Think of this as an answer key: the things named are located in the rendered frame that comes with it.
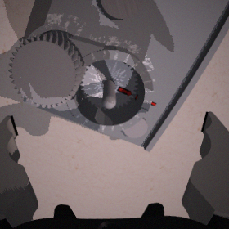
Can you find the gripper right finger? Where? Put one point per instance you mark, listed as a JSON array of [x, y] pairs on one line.
[[206, 197]]

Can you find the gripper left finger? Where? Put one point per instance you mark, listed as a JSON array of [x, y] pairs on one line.
[[18, 201]]

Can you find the grey gear with red arrow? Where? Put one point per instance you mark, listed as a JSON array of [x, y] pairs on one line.
[[99, 71]]

